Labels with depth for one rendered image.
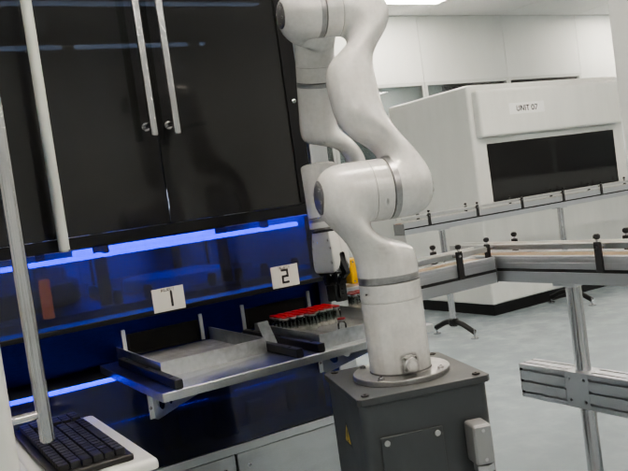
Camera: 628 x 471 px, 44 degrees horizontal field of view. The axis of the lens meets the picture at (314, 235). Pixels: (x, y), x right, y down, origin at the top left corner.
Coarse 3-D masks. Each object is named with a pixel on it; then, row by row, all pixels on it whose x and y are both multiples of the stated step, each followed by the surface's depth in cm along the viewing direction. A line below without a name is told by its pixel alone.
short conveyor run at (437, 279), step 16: (432, 256) 267; (448, 256) 262; (464, 256) 266; (432, 272) 255; (448, 272) 259; (464, 272) 262; (480, 272) 266; (496, 272) 269; (352, 288) 239; (432, 288) 255; (448, 288) 258; (464, 288) 262
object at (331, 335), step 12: (348, 312) 214; (360, 312) 209; (336, 324) 207; (348, 324) 204; (360, 324) 183; (300, 336) 185; (312, 336) 180; (324, 336) 178; (336, 336) 180; (348, 336) 181; (360, 336) 183
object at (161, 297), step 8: (168, 288) 198; (176, 288) 199; (152, 296) 196; (160, 296) 197; (168, 296) 198; (176, 296) 199; (160, 304) 197; (168, 304) 198; (176, 304) 199; (184, 304) 200; (160, 312) 197
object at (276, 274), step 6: (288, 264) 216; (294, 264) 217; (270, 270) 213; (276, 270) 214; (288, 270) 216; (294, 270) 217; (276, 276) 214; (294, 276) 217; (276, 282) 214; (294, 282) 217; (276, 288) 214
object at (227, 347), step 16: (224, 336) 203; (240, 336) 194; (256, 336) 186; (128, 352) 190; (160, 352) 201; (176, 352) 198; (192, 352) 195; (208, 352) 176; (224, 352) 178; (240, 352) 180; (256, 352) 182; (160, 368) 170; (176, 368) 172; (192, 368) 174
